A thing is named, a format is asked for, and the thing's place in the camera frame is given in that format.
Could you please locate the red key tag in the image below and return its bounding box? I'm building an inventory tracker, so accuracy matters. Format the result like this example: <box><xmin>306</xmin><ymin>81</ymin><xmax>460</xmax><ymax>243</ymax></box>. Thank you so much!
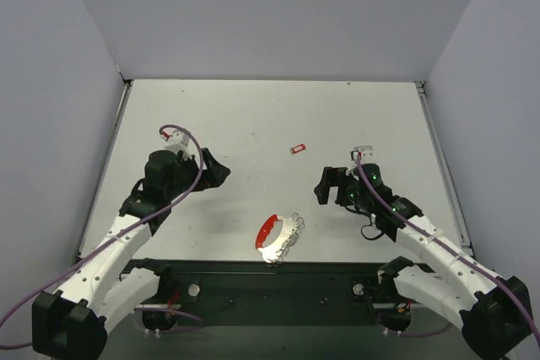
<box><xmin>290</xmin><ymin>143</ymin><xmax>306</xmax><ymax>154</ymax></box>

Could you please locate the red handled keyring holder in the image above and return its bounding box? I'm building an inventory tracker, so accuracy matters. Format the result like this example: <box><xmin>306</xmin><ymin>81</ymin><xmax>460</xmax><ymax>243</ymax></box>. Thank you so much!
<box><xmin>255</xmin><ymin>212</ymin><xmax>305</xmax><ymax>266</ymax></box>

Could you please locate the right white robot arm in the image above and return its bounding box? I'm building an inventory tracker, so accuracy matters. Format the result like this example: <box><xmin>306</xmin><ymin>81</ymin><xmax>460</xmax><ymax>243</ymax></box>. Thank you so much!
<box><xmin>314</xmin><ymin>162</ymin><xmax>539</xmax><ymax>359</ymax></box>

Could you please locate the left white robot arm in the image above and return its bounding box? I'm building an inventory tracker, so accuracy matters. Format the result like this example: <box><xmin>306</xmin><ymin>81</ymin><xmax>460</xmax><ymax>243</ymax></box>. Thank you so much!
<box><xmin>31</xmin><ymin>148</ymin><xmax>231</xmax><ymax>359</ymax></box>

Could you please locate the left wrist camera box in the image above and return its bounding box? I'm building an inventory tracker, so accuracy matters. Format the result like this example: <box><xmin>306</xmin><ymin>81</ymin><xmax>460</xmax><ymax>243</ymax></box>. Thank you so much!
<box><xmin>165</xmin><ymin>131</ymin><xmax>191</xmax><ymax>156</ymax></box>

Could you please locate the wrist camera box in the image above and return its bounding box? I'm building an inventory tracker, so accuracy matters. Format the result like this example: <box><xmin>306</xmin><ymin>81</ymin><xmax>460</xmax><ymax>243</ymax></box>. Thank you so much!
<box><xmin>350</xmin><ymin>145</ymin><xmax>376</xmax><ymax>164</ymax></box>
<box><xmin>165</xmin><ymin>131</ymin><xmax>191</xmax><ymax>156</ymax></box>

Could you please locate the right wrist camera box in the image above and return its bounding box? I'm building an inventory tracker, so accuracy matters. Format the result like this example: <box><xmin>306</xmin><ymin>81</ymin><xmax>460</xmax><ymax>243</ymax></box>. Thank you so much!
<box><xmin>350</xmin><ymin>145</ymin><xmax>376</xmax><ymax>164</ymax></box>

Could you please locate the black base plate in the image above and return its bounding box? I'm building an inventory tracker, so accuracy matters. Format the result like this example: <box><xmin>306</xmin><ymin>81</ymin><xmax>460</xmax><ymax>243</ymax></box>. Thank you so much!
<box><xmin>142</xmin><ymin>260</ymin><xmax>409</xmax><ymax>331</ymax></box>

